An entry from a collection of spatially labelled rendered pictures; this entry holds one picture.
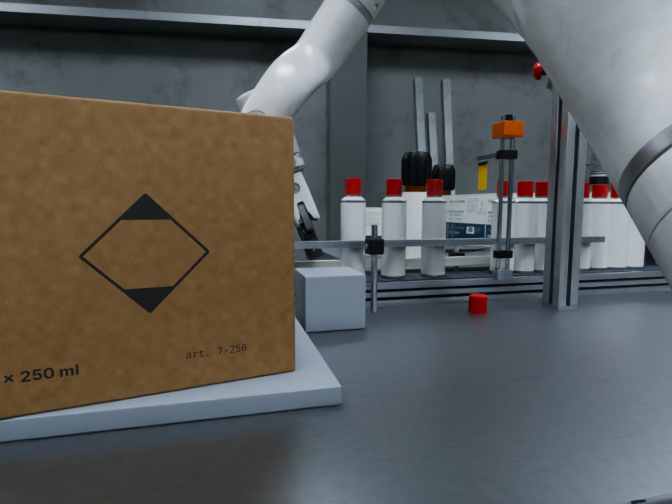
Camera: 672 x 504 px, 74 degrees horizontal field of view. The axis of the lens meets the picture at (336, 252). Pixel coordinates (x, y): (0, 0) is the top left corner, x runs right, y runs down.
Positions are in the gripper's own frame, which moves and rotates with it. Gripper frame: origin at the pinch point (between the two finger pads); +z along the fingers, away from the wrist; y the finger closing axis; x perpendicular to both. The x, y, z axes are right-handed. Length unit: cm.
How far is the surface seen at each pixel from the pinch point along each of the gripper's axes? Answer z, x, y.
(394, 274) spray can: 10.9, -13.8, -2.7
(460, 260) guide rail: 15.5, -31.5, 2.9
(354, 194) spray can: -7.3, -11.4, -1.7
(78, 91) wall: -137, 85, 321
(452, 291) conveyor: 18.2, -23.5, -5.6
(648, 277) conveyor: 35, -72, -5
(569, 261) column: 18.1, -43.7, -16.1
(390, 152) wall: -8, -142, 293
